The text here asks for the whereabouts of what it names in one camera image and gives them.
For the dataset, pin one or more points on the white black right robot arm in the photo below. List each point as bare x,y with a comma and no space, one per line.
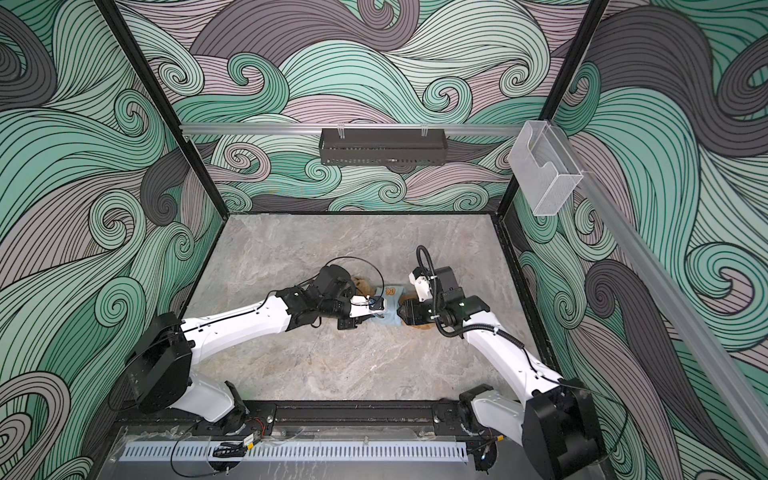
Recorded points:
552,456

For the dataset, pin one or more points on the white slotted cable duct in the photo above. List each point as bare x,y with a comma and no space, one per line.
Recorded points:
302,451

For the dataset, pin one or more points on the brown teddy bear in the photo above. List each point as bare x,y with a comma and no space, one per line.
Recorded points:
411,311

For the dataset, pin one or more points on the black perforated wall tray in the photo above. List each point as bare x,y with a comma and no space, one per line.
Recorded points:
383,148

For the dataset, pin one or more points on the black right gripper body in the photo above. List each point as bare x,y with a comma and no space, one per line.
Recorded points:
424,312

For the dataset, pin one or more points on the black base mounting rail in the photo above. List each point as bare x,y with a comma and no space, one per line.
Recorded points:
442,417

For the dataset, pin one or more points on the clear plastic wall holder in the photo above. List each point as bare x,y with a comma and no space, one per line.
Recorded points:
545,165

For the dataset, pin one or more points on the aluminium right wall rail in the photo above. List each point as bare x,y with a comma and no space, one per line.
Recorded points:
734,388

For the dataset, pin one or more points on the aluminium wall rail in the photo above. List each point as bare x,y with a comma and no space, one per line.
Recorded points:
734,388
273,128

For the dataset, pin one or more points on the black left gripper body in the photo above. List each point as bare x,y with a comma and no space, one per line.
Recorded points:
340,310

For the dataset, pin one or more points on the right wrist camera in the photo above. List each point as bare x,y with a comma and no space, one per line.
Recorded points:
421,281

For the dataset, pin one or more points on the aluminium back wall rail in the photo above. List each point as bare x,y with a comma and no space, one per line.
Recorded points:
273,128

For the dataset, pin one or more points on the light blue bear hoodie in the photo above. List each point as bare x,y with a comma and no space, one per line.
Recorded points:
389,315

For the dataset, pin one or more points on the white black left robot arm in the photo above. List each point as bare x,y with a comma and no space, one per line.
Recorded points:
160,368

